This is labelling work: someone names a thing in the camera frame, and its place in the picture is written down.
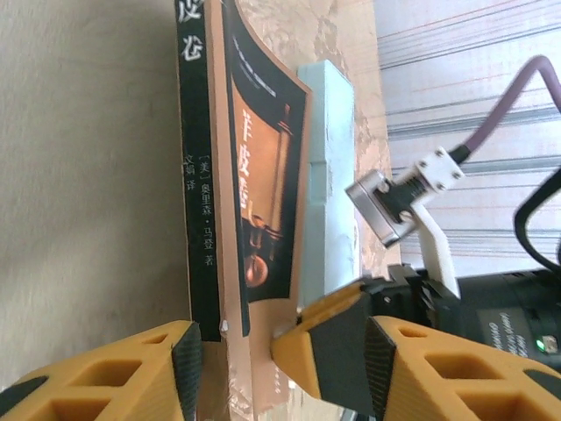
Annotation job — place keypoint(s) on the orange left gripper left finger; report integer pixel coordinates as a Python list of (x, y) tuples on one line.
[(101, 377)]

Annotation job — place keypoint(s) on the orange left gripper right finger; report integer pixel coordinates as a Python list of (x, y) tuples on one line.
[(460, 377)]

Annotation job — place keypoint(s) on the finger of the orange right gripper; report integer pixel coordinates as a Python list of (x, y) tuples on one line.
[(337, 300), (324, 351)]

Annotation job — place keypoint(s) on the light blue pencil case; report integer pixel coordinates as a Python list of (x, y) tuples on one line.
[(335, 175)]

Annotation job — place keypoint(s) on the brown black paperback book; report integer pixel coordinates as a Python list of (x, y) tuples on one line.
[(258, 184)]

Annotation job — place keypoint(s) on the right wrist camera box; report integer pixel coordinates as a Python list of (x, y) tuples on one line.
[(394, 206)]

